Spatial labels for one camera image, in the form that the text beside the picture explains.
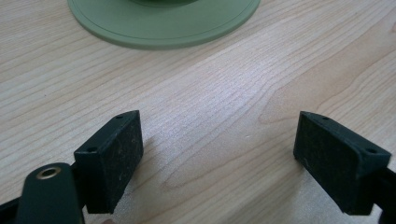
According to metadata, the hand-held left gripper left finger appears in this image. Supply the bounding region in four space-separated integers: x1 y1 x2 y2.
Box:
74 109 145 215

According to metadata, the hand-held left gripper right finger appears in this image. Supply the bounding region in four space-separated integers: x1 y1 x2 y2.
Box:
293 110 392 217

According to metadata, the round green plate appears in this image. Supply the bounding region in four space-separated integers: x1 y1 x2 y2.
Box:
66 0 262 50

